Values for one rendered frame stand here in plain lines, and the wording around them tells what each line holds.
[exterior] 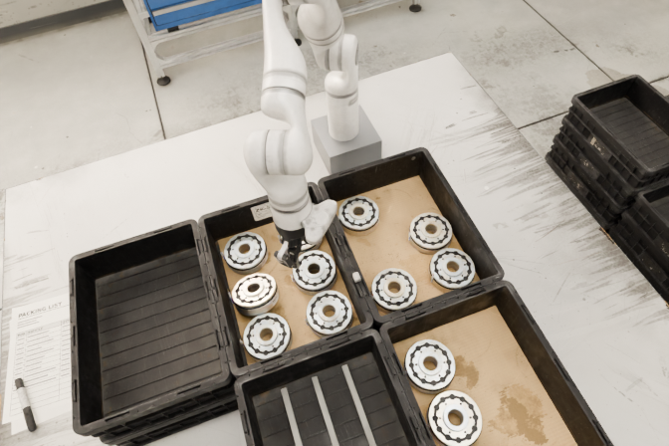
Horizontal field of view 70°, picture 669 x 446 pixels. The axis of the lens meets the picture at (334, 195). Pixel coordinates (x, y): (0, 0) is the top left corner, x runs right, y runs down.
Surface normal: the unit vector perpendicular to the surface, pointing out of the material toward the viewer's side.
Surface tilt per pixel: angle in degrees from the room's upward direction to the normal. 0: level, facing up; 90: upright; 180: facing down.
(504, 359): 0
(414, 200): 0
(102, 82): 0
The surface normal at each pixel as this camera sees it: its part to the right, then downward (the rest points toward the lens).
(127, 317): -0.06, -0.58
